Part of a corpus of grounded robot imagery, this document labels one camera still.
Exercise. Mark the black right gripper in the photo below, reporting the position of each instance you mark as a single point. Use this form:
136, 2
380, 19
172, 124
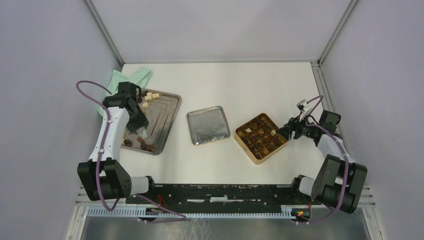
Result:
286, 131

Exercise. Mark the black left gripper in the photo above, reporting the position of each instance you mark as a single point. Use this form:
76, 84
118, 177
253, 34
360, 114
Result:
142, 121

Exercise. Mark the gold chocolate box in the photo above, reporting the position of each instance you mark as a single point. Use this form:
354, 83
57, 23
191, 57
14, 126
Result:
259, 145

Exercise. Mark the metal serving tongs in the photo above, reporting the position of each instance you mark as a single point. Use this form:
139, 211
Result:
143, 134

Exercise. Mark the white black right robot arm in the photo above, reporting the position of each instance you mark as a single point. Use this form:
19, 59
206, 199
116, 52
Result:
340, 181

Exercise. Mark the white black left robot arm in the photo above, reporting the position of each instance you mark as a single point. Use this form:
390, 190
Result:
102, 175

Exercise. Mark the metal chocolate tray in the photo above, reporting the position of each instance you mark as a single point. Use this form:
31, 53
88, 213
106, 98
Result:
161, 109

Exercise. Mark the green patterned cloth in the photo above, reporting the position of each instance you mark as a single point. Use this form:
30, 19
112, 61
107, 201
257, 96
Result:
140, 78

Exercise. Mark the silver box lid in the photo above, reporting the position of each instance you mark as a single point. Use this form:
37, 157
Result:
208, 125

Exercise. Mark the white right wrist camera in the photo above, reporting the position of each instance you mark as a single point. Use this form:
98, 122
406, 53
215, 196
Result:
305, 109

